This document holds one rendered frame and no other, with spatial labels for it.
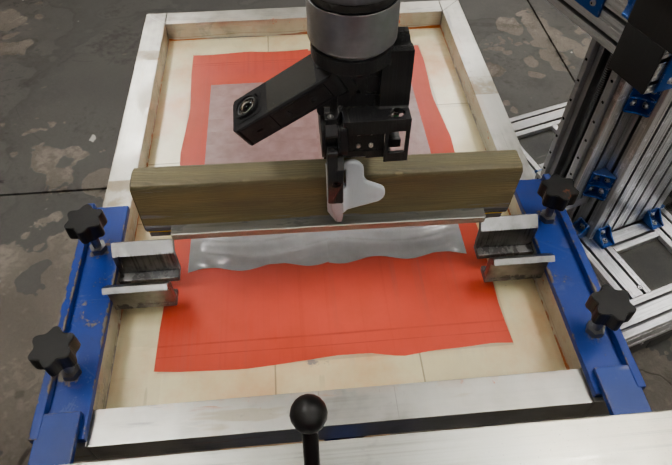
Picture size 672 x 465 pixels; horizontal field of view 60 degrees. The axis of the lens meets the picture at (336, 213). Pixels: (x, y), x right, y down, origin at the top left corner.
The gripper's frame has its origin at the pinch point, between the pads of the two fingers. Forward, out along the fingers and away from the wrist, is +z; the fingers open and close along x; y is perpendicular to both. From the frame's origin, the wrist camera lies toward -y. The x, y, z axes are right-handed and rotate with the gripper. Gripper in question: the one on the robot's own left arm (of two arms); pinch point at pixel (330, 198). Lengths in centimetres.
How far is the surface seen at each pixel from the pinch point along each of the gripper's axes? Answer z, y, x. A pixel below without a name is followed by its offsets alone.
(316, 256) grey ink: 13.1, -1.8, 1.8
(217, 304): 13.4, -14.3, -4.1
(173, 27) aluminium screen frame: 11, -24, 54
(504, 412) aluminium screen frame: 10.5, 15.9, -21.3
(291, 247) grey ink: 13.1, -5.0, 3.5
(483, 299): 13.6, 18.2, -6.2
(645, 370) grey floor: 110, 92, 23
